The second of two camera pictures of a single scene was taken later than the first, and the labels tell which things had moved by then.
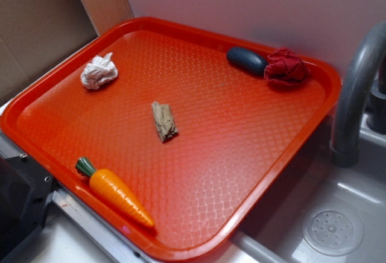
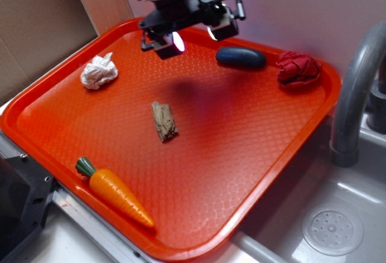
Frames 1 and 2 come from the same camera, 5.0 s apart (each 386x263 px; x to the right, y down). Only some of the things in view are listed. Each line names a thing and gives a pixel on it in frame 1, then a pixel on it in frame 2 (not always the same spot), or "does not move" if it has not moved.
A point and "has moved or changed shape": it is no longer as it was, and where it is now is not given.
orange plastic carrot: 110,186 does not move
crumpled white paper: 99,71 does not move
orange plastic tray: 177,139 does not move
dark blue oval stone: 246,60 has moved or changed shape
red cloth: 284,67 has moved or changed shape
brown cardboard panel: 41,16 does not move
